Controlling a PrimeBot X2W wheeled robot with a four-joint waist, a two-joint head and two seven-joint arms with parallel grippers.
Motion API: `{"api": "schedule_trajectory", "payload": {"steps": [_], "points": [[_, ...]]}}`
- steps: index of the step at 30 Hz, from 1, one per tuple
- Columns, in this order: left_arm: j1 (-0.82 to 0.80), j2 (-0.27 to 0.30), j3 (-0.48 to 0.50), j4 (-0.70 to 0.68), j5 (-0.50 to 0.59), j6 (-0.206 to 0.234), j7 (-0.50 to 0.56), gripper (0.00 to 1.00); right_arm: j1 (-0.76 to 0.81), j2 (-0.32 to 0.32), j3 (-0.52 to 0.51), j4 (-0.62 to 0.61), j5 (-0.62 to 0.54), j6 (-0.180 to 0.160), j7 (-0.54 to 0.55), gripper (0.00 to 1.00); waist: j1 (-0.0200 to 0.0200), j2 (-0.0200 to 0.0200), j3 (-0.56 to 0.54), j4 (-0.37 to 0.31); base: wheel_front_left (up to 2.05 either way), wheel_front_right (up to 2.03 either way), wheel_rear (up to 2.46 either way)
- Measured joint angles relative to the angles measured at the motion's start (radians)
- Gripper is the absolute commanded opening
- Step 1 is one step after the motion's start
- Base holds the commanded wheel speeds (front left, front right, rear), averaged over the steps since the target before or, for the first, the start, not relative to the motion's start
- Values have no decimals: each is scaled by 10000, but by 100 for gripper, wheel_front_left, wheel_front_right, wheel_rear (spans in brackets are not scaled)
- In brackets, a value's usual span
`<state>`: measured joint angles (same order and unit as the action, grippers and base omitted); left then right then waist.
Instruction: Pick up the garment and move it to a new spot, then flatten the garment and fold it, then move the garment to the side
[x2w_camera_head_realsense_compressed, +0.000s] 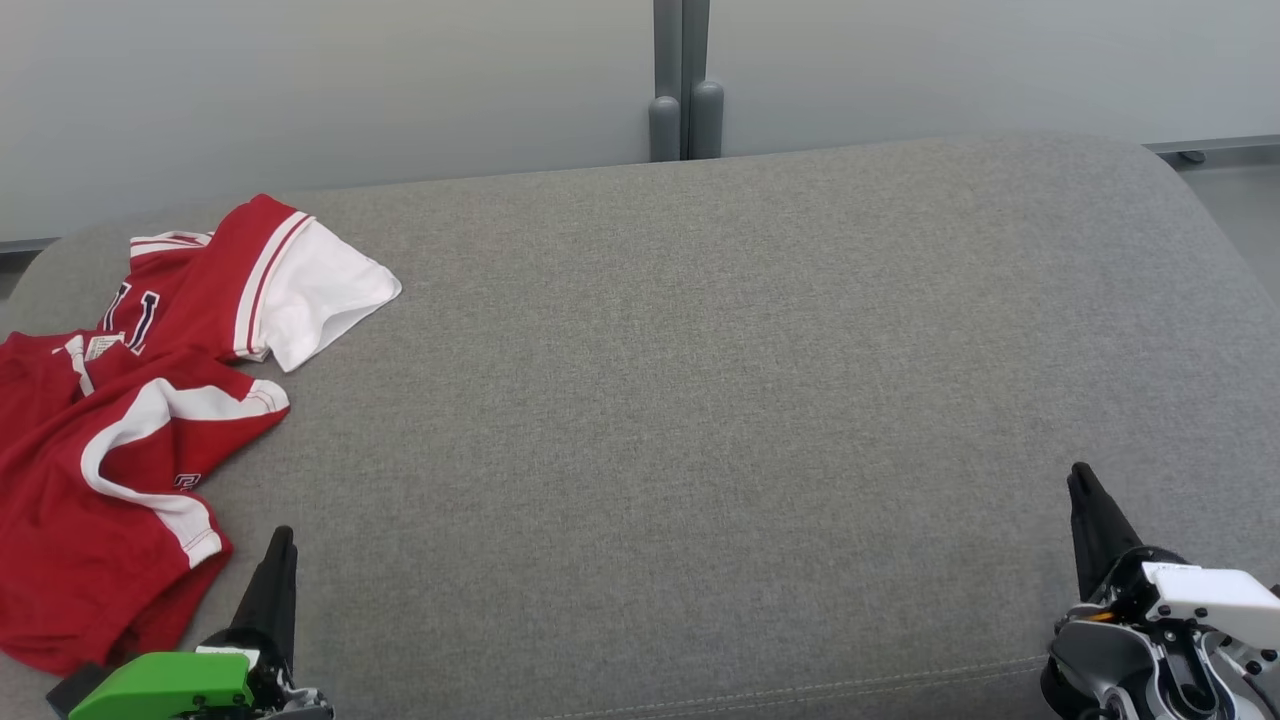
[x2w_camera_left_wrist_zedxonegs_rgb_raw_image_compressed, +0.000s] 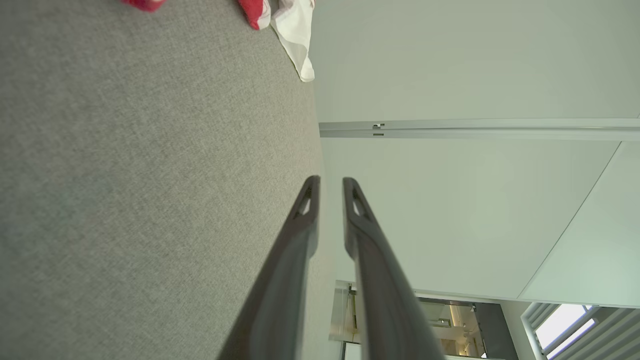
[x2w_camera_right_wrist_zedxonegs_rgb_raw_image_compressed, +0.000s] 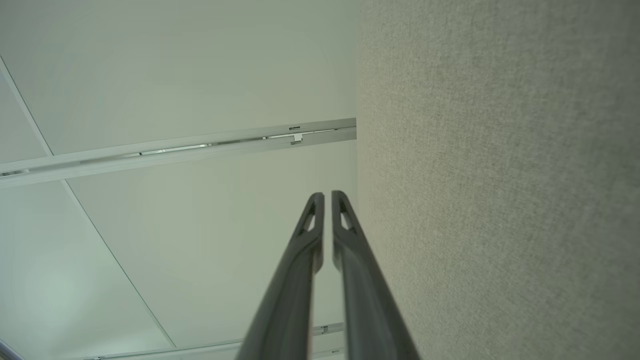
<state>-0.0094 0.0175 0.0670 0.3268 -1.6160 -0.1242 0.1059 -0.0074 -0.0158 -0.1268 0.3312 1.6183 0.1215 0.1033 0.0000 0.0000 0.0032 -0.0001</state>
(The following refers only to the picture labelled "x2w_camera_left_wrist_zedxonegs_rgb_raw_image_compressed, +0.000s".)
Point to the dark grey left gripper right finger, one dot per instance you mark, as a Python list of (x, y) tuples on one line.
[(385, 300)]

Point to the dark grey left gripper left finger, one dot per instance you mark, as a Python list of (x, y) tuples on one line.
[(280, 300)]

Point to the red white basketball jersey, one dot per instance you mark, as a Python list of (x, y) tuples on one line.
[(255, 12)]

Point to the glass door doorway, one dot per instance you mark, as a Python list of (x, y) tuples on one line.
[(460, 330)]

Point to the ceiling light panel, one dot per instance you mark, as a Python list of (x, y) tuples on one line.
[(565, 325)]

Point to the white garment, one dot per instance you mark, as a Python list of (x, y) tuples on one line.
[(297, 35)]

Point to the aluminium partition post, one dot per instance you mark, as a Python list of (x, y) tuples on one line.
[(450, 129)]

